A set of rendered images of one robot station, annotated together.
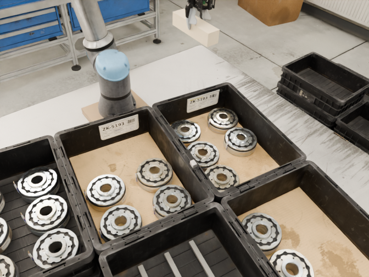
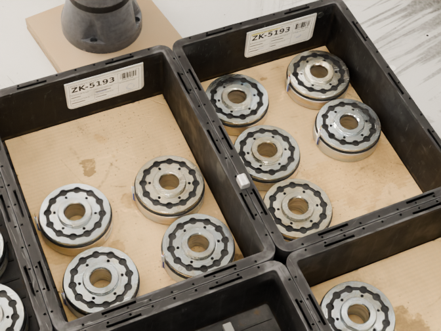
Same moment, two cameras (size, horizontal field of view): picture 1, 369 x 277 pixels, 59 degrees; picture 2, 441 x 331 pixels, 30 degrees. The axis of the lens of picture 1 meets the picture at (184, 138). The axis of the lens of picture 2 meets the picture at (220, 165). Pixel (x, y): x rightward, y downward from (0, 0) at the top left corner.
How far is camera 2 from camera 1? 0.29 m
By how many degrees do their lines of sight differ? 11
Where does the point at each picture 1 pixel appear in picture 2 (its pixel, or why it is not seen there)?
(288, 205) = (420, 269)
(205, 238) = (254, 320)
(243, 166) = (346, 184)
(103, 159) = (71, 148)
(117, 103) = (102, 19)
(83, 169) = (32, 167)
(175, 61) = not seen: outside the picture
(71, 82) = not seen: outside the picture
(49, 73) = not seen: outside the picture
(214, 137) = (296, 114)
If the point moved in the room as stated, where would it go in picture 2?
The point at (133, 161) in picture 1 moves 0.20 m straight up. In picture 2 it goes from (129, 157) to (124, 71)
